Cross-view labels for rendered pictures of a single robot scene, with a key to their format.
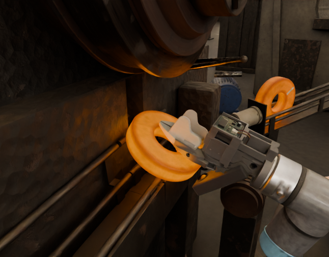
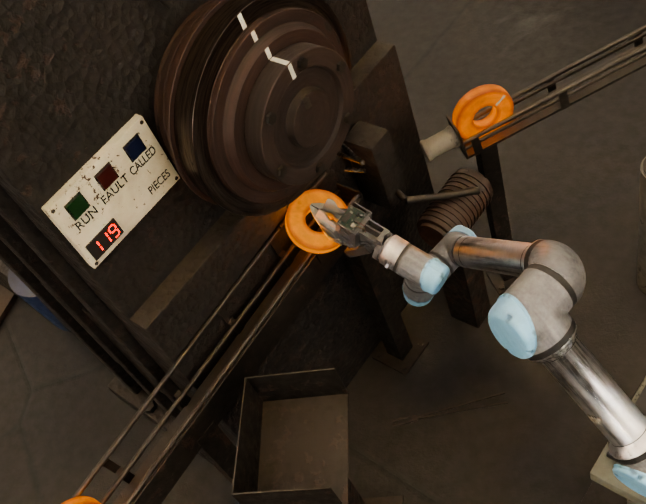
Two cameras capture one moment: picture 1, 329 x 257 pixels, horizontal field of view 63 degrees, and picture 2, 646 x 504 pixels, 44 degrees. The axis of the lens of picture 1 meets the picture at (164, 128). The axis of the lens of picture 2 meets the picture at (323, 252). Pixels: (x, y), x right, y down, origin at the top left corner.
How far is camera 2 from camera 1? 1.51 m
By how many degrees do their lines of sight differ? 34
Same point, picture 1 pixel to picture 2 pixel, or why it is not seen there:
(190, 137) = (329, 223)
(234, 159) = (361, 239)
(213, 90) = (373, 146)
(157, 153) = (305, 238)
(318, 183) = (409, 261)
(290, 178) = (391, 258)
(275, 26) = not seen: outside the picture
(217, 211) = not seen: hidden behind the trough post
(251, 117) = (443, 145)
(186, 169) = (328, 246)
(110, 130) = (271, 221)
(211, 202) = not seen: hidden behind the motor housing
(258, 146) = (374, 233)
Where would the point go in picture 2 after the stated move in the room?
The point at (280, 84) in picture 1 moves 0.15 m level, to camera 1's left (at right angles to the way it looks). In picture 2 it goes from (480, 101) to (420, 105)
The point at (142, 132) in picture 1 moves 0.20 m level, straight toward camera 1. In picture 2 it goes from (294, 220) to (283, 290)
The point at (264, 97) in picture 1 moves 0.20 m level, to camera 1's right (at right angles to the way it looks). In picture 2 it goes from (457, 119) to (539, 114)
